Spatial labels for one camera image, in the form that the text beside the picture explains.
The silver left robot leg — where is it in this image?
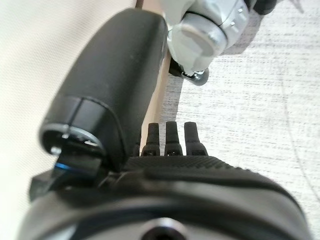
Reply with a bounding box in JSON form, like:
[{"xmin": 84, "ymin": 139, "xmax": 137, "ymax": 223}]
[{"xmin": 161, "ymin": 0, "xmax": 251, "ymax": 87}]

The bed with beige cover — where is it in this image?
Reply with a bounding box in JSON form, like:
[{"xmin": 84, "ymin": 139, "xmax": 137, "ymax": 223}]
[{"xmin": 0, "ymin": 0, "xmax": 142, "ymax": 240}]

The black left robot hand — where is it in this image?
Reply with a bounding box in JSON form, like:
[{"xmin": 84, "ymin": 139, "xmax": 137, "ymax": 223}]
[{"xmin": 17, "ymin": 7, "xmax": 314, "ymax": 240}]

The grey striped rug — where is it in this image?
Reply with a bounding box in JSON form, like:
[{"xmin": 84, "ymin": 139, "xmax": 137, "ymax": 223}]
[{"xmin": 154, "ymin": 0, "xmax": 320, "ymax": 240}]

